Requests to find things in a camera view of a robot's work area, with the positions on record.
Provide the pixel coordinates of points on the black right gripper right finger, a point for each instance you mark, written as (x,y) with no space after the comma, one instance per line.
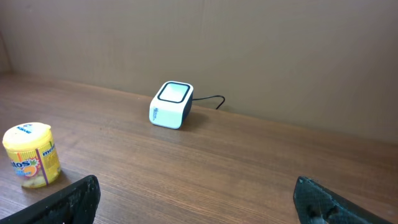
(315,203)

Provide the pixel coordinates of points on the white barcode scanner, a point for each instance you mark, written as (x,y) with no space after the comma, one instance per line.
(171,105)

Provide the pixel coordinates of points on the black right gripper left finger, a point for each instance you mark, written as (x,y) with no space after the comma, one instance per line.
(75,204)

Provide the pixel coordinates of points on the yellow mentos gum jar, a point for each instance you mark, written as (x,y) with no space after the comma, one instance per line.
(33,155)

